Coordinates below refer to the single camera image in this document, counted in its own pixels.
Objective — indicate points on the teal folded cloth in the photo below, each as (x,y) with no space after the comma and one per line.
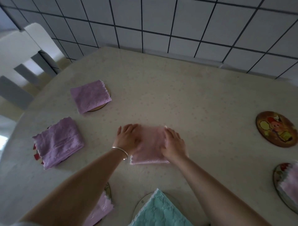
(160,213)

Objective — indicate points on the person's right hand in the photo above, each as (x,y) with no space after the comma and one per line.
(175,147)

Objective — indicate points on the person's left forearm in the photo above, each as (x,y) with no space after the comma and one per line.
(76,186)

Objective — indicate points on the pink cloth with scalloped edge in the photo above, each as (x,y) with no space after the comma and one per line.
(100,210)

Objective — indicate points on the light pink cloth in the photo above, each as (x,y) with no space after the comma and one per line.
(151,149)

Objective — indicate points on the round coaster with pale print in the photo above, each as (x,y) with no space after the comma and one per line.
(107,189)

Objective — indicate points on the red patterned round coaster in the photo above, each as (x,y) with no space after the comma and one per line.
(36,154)

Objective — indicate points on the white slatted chair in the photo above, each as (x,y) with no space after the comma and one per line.
(21,60)

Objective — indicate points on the pink cloth with teal layer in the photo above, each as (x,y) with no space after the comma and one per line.
(291,184)

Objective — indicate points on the plain round wooden coaster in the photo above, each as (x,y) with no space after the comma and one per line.
(102,107)

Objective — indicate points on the person's left hand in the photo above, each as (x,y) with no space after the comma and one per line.
(127,139)

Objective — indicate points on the person's right forearm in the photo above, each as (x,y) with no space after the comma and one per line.
(216,193)

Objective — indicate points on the round cartoon print coaster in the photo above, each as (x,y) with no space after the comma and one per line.
(276,129)

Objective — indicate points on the person's left little finger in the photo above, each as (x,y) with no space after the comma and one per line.
(119,130)

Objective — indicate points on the small purple folded cloth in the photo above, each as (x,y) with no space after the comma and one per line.
(89,96)

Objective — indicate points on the large purple folded cloth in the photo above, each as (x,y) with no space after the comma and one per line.
(59,143)

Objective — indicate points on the round coaster with red print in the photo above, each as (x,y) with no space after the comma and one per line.
(278,177)

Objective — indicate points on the person's right fingers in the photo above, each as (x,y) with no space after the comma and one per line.
(171,135)

